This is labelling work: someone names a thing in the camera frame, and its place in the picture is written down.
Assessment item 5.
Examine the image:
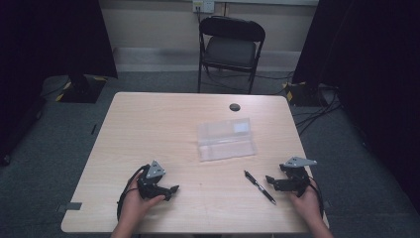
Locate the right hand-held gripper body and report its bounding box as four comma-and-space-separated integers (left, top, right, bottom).
278, 156, 318, 198

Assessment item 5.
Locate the right hand-held gripper black cable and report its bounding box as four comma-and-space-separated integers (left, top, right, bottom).
308, 183, 326, 220

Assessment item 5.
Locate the grey tape strip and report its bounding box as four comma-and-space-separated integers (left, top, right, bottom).
55, 201, 83, 213

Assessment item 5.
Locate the black floor cables bundle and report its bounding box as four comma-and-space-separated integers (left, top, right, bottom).
294, 84, 343, 137

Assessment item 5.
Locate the white wall outlet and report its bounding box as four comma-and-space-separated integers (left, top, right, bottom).
192, 0, 216, 15

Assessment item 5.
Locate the person's right hand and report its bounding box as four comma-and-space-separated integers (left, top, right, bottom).
288, 178, 327, 226

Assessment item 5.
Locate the black pen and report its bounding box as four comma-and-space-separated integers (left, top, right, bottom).
244, 170, 277, 206

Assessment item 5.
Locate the clear plastic pencil case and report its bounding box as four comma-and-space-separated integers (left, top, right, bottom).
196, 117, 259, 163

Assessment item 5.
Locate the hand-held gripper black cable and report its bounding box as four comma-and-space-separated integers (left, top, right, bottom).
308, 183, 326, 220
116, 164, 149, 222

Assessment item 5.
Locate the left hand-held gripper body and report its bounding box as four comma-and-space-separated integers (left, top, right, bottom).
137, 160, 167, 200

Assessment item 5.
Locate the black stand base, striped tape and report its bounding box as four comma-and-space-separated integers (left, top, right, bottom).
282, 80, 333, 108
54, 73, 109, 104

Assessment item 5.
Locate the person's left hand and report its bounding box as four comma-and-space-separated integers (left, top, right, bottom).
118, 178, 166, 225

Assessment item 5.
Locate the black folding chair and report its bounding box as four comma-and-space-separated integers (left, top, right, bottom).
197, 15, 266, 95

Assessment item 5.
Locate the left hand-held gripper black cable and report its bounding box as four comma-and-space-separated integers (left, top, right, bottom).
116, 164, 149, 222

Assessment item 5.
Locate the dark curtain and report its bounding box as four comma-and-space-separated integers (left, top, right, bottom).
291, 0, 420, 214
0, 0, 119, 167

